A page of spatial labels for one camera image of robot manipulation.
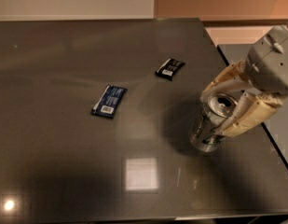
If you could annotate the blue snack bar wrapper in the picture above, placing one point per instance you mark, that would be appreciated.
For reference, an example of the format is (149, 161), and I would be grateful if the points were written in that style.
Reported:
(107, 105)

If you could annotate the black rxbar chocolate wrapper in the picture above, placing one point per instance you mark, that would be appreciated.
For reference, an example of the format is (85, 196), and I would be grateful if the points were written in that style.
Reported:
(169, 68)

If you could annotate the silver 7up soda can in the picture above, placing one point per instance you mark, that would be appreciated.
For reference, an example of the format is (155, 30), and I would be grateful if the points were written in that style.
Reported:
(216, 109)

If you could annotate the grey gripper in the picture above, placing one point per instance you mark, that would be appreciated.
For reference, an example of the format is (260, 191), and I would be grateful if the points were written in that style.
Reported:
(269, 66)

